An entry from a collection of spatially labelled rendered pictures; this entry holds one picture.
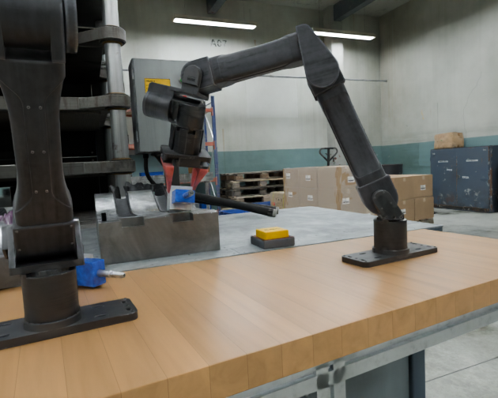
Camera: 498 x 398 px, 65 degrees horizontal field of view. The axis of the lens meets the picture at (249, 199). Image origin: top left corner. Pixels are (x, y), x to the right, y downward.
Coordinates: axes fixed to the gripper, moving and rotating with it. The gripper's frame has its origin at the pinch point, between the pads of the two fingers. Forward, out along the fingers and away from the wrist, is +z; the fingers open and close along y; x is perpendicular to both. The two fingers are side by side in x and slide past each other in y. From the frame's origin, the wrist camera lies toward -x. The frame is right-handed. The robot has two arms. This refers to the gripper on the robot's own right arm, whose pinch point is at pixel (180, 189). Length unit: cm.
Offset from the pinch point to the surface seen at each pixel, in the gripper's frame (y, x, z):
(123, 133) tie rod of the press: 8, -74, 8
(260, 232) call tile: -18.8, 6.7, 7.0
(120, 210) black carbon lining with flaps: 11.3, -17.5, 14.2
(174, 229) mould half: 1.3, 5.0, 7.6
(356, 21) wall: -523, -769, -125
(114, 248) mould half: 13.7, 6.6, 11.5
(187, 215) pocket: -2.6, -0.2, 6.7
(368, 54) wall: -563, -746, -64
